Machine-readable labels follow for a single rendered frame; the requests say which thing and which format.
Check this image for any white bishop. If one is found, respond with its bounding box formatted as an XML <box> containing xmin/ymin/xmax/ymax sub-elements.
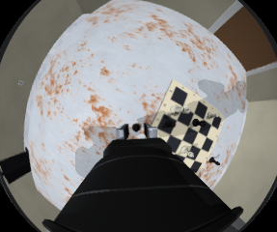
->
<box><xmin>181</xmin><ymin>146</ymin><xmax>194</xmax><ymax>158</ymax></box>

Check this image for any white pawn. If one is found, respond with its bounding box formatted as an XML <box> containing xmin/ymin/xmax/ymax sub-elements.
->
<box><xmin>208</xmin><ymin>112</ymin><xmax>218</xmax><ymax>119</ymax></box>

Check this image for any white chess king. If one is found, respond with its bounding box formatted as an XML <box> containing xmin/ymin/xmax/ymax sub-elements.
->
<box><xmin>171</xmin><ymin>105</ymin><xmax>191</xmax><ymax>116</ymax></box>

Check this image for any chessboard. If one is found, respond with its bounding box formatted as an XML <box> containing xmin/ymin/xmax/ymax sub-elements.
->
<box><xmin>152</xmin><ymin>79</ymin><xmax>225</xmax><ymax>175</ymax></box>

